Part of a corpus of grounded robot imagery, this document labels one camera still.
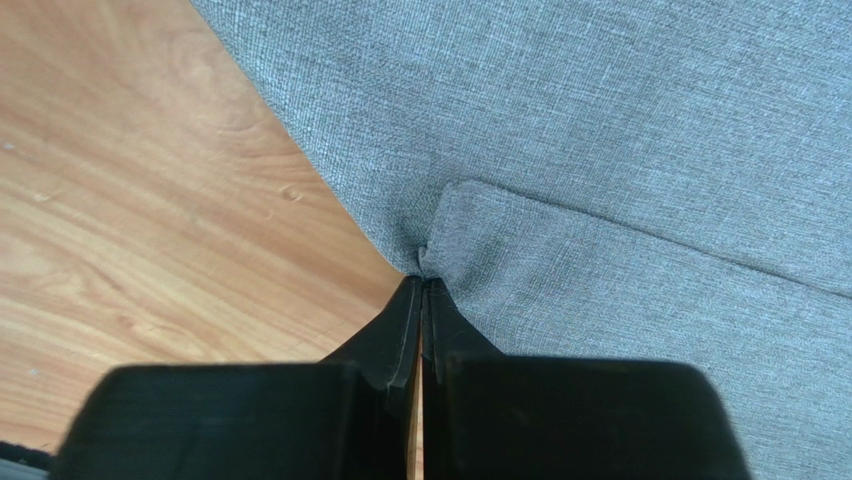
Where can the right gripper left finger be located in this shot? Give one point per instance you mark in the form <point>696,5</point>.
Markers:
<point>382,435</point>

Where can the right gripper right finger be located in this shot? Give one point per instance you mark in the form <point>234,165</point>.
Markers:
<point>444,332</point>

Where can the grey cloth napkin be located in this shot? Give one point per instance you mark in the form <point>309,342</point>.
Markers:
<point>630,179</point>

